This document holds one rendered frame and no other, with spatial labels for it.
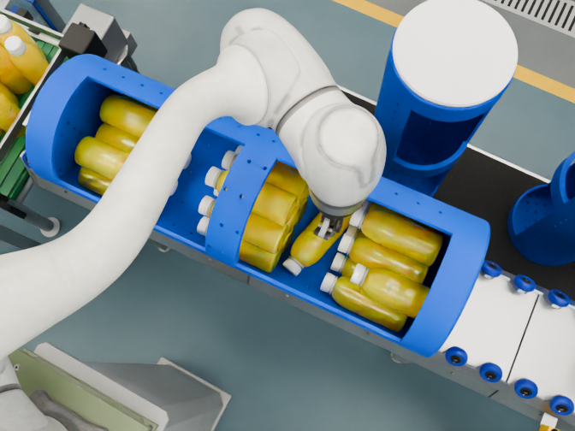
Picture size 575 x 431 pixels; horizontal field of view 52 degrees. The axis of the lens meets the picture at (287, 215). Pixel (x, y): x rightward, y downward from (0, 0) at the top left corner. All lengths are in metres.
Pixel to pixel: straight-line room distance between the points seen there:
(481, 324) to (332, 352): 0.97
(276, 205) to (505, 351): 0.59
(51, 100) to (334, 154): 0.69
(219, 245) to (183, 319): 1.21
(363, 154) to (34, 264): 0.36
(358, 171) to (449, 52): 0.77
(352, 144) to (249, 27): 0.22
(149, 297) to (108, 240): 1.76
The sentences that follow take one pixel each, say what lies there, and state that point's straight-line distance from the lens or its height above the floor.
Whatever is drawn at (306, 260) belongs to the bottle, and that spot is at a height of 1.03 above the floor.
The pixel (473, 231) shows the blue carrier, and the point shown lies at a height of 1.21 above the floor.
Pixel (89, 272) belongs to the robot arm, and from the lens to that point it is 0.56.
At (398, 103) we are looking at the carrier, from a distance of 1.44.
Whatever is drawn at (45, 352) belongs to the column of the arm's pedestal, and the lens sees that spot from 1.35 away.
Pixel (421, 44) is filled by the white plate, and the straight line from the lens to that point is 1.41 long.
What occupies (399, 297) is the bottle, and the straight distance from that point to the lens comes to 1.12.
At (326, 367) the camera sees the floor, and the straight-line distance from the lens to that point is 2.23.
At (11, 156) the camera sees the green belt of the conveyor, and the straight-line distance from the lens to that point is 1.60.
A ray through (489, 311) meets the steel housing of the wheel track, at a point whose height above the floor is 0.93.
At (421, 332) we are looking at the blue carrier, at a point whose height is 1.18.
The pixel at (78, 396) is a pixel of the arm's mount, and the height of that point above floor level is 1.06.
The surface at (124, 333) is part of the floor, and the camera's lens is 2.34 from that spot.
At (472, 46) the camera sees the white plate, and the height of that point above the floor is 1.04.
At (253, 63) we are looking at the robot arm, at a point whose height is 1.60.
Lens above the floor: 2.23
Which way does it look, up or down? 75 degrees down
